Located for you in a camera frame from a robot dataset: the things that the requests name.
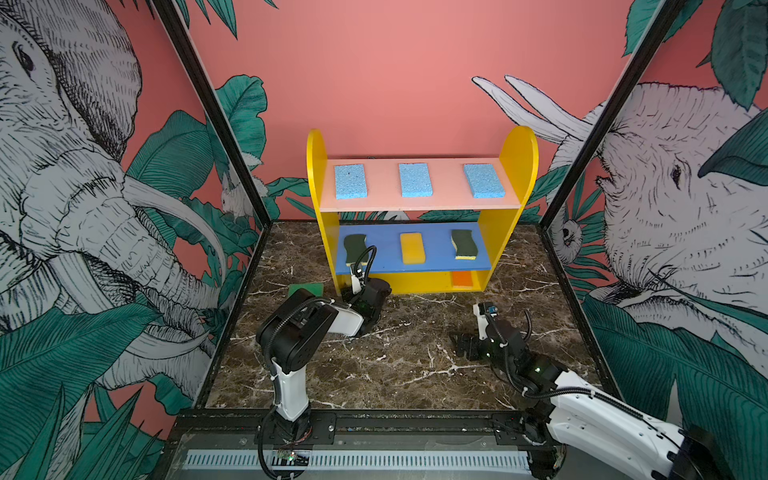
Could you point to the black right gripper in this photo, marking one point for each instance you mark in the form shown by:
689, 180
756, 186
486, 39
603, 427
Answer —
472, 355

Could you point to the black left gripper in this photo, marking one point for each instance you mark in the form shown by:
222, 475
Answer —
369, 278

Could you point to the bright green sponge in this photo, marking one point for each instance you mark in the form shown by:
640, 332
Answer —
316, 289

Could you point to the dark green sponge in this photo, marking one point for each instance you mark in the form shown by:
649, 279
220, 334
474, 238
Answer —
464, 245
354, 247

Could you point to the orange yellow sponge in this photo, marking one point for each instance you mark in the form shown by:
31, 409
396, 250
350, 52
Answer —
462, 279

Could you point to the blue sponge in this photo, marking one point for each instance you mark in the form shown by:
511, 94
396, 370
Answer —
415, 180
483, 181
350, 182

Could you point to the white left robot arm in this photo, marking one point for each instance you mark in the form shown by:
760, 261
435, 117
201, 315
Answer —
290, 337

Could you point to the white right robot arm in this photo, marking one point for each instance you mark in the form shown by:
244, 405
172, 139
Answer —
567, 411

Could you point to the yellow pink blue shelf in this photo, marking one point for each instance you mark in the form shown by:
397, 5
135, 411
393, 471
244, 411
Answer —
384, 214

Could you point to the white vent strip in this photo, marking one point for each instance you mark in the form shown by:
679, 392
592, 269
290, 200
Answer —
515, 462

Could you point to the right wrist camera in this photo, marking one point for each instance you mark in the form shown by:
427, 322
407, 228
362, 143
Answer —
485, 313

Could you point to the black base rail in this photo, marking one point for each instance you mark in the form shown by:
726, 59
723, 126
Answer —
414, 430

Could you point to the black left frame post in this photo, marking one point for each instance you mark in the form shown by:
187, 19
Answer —
177, 33

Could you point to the black frame post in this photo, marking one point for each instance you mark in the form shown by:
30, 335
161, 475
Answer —
651, 40
177, 33

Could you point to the black right frame post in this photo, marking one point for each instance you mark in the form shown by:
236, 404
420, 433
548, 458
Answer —
651, 40

